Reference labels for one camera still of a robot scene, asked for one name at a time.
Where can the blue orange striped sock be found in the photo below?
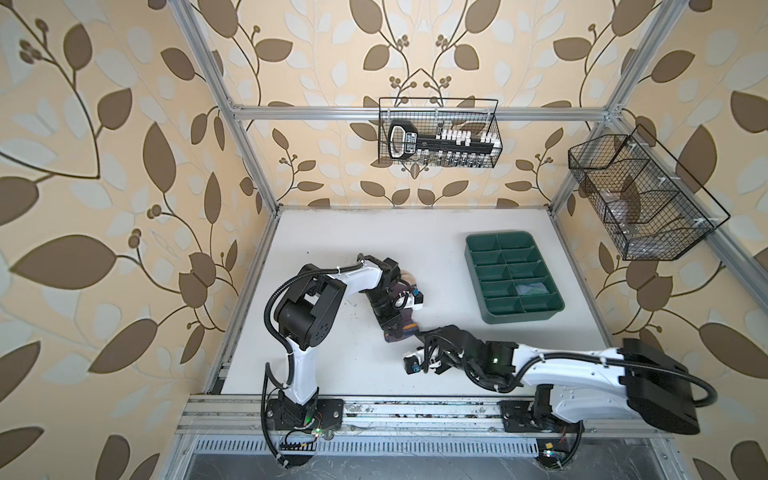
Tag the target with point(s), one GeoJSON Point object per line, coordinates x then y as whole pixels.
{"type": "Point", "coordinates": [531, 289]}

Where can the wire basket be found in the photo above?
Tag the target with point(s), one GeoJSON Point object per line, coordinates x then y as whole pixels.
{"type": "Point", "coordinates": [652, 205]}
{"type": "Point", "coordinates": [474, 114]}

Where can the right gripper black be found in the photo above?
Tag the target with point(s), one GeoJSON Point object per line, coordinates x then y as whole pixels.
{"type": "Point", "coordinates": [431, 336]}

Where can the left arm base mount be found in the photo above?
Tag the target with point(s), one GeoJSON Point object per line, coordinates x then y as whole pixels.
{"type": "Point", "coordinates": [283, 414]}

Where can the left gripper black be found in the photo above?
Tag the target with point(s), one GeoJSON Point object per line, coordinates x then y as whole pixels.
{"type": "Point", "coordinates": [390, 324]}

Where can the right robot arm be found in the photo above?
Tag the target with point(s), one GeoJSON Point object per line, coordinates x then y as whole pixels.
{"type": "Point", "coordinates": [633, 382]}

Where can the purple sock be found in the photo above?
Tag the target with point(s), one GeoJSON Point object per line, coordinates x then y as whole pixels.
{"type": "Point", "coordinates": [400, 293]}

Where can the right wire basket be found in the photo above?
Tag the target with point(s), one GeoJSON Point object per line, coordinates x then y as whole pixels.
{"type": "Point", "coordinates": [652, 205]}

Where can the black socket set tool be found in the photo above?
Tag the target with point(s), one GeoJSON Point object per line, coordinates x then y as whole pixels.
{"type": "Point", "coordinates": [403, 140]}

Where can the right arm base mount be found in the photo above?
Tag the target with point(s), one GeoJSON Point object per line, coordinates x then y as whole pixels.
{"type": "Point", "coordinates": [527, 416]}

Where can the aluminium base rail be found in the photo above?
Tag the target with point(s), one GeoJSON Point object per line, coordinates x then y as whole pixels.
{"type": "Point", "coordinates": [375, 415]}

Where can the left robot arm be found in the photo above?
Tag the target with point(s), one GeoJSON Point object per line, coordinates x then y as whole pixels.
{"type": "Point", "coordinates": [302, 311]}

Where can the green compartment tray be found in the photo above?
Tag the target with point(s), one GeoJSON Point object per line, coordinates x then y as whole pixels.
{"type": "Point", "coordinates": [496, 262]}

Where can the back wire basket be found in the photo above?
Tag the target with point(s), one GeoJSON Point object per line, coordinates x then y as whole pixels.
{"type": "Point", "coordinates": [474, 114]}

